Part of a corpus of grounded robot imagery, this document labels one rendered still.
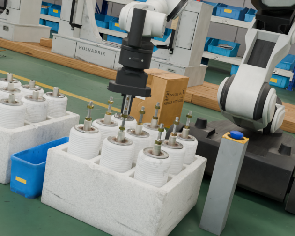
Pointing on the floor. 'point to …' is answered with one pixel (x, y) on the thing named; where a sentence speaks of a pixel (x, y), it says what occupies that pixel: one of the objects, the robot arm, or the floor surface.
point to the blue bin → (31, 168)
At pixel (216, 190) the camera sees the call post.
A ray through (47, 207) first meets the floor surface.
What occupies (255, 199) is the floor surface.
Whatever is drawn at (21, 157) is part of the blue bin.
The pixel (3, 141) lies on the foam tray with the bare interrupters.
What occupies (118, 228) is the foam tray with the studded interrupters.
